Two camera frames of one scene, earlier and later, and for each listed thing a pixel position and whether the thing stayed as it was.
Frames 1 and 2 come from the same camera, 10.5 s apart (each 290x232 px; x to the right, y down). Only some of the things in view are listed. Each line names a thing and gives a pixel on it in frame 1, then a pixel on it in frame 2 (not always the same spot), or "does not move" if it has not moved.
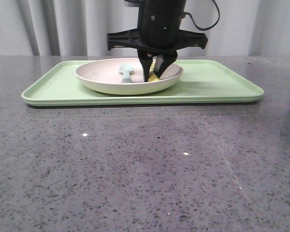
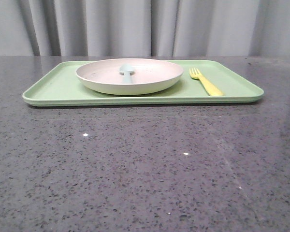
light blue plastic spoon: x=126 y=70 does not move
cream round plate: x=103 y=76 does not move
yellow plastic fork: x=152 y=76 → x=211 y=90
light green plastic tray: x=202 y=82 does not move
